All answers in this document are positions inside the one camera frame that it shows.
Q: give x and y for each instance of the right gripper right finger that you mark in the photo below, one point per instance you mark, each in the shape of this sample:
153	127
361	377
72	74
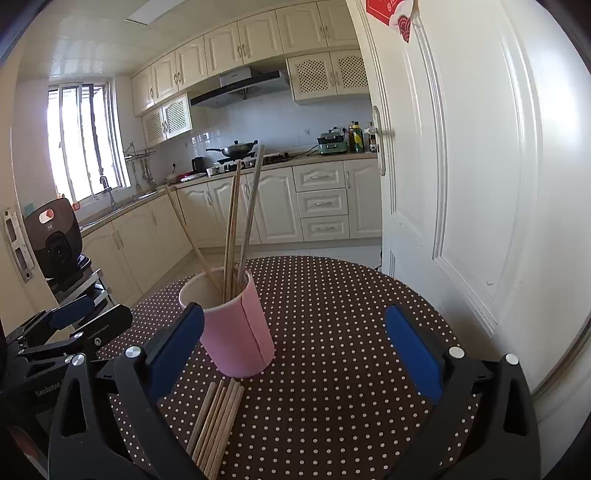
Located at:
483	423

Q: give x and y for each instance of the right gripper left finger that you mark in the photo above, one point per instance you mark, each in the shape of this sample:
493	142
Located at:
85	441

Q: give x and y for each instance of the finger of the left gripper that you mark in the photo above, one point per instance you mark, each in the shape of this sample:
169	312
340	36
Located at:
87	339
78	311

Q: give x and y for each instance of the pink utensil cup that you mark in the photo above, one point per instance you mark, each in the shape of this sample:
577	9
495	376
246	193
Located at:
236	335

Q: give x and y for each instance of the kitchen faucet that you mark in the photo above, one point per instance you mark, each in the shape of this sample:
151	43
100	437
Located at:
107	190

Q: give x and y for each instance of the lower kitchen cabinets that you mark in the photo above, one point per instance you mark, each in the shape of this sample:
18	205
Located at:
308	203

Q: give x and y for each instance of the kitchen cabinets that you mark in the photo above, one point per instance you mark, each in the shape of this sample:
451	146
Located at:
314	42
308	203

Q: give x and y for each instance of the upper kitchen cabinets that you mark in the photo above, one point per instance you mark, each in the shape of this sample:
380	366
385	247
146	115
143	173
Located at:
314	42

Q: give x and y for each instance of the metal rack shelf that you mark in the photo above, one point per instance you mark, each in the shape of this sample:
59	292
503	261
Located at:
91	283

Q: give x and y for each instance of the wooden chopstick on table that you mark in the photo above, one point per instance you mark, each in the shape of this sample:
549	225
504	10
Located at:
202	414
206	423
215	419
226	433

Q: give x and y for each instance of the wooden chopstick in cup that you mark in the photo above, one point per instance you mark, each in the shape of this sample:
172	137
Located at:
232	234
239	168

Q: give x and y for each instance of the brown polka dot tablecloth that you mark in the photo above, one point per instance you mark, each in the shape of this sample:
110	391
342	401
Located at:
336	402

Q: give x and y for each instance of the black electric kettle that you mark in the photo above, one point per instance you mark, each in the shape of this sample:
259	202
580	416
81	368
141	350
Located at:
199	165

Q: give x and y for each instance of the window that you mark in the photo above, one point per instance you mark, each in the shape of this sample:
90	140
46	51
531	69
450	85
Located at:
84	140

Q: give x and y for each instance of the wok on stove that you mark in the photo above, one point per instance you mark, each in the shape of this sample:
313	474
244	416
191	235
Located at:
236	150

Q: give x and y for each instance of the range hood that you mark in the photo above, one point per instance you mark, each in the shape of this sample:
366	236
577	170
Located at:
252	87

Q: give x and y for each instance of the green electric cooker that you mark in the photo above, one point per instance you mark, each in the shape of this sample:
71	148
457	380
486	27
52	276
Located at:
333	142

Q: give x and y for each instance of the green sauce bottle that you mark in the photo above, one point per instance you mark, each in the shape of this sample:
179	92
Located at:
358	138

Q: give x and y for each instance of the white door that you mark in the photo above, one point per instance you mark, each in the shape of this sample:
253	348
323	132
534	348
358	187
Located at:
486	213

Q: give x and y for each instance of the red fu decoration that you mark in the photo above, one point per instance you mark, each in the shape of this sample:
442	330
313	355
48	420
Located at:
397	14

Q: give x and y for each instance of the black tripod camera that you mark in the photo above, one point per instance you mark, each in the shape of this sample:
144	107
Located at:
54	234

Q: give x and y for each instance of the wall utensil rack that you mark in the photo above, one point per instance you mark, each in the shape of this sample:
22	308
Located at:
139	162

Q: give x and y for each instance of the door handle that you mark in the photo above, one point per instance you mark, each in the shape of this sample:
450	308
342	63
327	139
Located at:
385	142

